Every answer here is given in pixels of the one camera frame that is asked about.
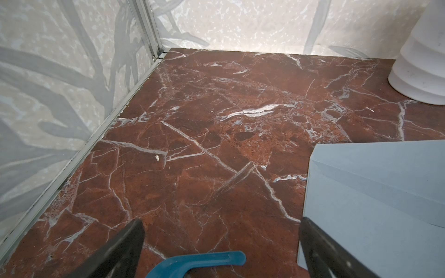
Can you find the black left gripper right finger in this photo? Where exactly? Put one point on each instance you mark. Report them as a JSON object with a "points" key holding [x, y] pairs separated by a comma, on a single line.
{"points": [[325, 258]]}

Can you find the teal handled tool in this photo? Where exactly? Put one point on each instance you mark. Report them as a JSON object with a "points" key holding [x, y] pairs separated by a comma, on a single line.
{"points": [[178, 266]]}

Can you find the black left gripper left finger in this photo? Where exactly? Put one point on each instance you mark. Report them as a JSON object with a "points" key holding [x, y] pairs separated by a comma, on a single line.
{"points": [[118, 258]]}

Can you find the white ribbed flower pot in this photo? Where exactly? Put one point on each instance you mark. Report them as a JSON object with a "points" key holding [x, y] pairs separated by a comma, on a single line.
{"points": [[419, 71]]}

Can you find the grey-blue paper envelope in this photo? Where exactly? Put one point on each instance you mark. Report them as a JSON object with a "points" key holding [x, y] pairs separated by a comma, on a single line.
{"points": [[383, 202]]}

